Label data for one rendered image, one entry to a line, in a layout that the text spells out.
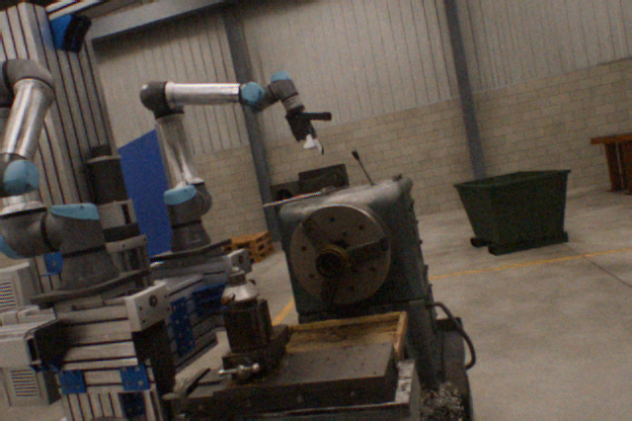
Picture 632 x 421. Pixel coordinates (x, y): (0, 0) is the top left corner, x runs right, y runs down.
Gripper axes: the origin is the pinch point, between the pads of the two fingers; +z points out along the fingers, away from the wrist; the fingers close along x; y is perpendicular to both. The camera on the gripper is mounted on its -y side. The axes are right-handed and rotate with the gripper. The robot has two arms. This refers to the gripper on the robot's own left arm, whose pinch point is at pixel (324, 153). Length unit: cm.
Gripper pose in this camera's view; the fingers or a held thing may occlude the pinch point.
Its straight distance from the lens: 195.3
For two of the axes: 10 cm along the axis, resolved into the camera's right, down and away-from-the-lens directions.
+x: -0.8, 0.8, -9.9
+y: -8.9, 4.5, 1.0
